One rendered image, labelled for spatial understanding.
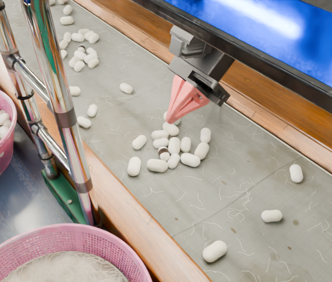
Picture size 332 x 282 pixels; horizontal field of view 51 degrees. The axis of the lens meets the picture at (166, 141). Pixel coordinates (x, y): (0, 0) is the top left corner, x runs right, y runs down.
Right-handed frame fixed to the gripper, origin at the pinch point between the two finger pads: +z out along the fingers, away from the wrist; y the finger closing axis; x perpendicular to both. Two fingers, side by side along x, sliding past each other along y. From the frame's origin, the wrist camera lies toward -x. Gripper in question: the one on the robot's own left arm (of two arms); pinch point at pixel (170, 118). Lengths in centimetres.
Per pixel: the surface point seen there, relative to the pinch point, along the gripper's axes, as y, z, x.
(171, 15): 8.3, -9.6, -22.6
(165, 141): -1.0, 4.2, 4.3
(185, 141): 1.6, 1.9, 5.9
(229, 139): 5.3, -3.2, 12.6
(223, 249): 21.0, 9.7, -0.6
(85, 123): -14.7, 11.1, -1.3
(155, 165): 2.6, 8.0, 0.8
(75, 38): -46.0, -0.4, 8.6
